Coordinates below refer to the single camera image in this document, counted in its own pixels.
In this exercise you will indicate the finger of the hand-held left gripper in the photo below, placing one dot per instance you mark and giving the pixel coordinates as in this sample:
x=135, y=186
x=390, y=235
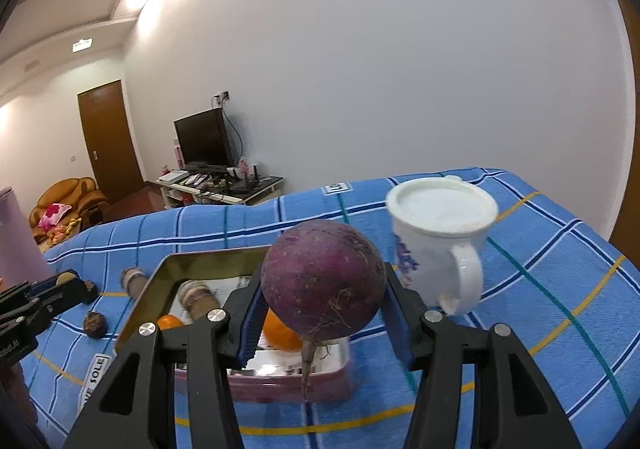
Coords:
x=50, y=281
x=57, y=301

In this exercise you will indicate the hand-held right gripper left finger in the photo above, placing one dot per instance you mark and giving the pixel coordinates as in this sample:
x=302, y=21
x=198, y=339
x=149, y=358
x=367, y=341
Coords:
x=250, y=334

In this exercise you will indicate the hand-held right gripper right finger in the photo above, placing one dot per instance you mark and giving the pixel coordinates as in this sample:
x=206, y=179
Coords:
x=400, y=334

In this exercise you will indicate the small yellow fruit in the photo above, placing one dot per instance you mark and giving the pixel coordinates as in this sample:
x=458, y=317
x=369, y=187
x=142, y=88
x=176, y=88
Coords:
x=67, y=277

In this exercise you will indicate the orange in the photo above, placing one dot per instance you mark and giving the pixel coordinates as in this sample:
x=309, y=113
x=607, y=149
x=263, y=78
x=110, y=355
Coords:
x=170, y=322
x=280, y=336

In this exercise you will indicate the brown taro chunk front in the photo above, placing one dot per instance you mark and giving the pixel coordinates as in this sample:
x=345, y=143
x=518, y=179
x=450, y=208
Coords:
x=197, y=296

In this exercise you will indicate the pink tin box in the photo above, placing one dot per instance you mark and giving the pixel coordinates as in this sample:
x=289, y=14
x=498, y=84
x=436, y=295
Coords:
x=210, y=266

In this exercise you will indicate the purple round turnip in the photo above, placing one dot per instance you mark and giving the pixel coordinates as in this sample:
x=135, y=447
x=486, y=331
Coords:
x=320, y=279

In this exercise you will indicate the person's left forearm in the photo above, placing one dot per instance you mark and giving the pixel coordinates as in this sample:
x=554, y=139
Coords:
x=15, y=404

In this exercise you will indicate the printed paper leaflet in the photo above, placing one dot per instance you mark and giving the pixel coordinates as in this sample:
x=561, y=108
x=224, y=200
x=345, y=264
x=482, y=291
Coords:
x=272, y=363

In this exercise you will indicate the colourful toys heap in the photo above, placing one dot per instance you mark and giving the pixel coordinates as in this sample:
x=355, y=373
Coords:
x=62, y=231

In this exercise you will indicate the lilac electric kettle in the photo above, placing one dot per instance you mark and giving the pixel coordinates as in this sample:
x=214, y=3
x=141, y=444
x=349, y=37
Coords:
x=20, y=239

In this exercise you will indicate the pink floral cushion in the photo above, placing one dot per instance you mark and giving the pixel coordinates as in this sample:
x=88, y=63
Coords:
x=55, y=214

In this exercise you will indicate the brown leather sofa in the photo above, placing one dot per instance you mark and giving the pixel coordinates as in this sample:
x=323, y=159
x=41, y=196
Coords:
x=70, y=189

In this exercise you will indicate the white floral cup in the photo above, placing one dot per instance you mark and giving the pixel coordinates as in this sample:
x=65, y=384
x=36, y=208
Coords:
x=440, y=214

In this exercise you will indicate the white television stand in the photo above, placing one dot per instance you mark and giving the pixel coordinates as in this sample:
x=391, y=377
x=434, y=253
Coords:
x=265, y=186

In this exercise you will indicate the blue plaid blanket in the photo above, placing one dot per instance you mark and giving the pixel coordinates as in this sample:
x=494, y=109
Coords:
x=525, y=254

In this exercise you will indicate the black router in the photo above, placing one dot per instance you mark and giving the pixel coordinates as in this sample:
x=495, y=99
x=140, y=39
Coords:
x=245, y=184

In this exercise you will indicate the brown wooden door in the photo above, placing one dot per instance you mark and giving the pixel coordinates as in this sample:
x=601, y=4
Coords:
x=107, y=139

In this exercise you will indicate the flat white box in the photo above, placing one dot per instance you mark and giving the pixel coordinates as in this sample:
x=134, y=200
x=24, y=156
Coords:
x=172, y=176

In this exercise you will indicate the small pink packet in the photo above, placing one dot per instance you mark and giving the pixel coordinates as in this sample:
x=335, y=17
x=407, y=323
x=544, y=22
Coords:
x=243, y=166

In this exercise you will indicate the pink carton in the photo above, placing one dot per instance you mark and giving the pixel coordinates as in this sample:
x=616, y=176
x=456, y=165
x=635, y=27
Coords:
x=178, y=154

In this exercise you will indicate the black television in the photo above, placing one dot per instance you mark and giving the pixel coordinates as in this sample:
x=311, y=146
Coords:
x=202, y=139

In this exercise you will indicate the square ceiling light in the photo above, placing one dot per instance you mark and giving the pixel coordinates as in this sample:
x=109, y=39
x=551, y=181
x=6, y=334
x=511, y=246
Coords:
x=81, y=44

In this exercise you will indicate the wall power socket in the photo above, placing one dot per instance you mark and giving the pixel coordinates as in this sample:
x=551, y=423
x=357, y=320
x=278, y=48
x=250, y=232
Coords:
x=221, y=97

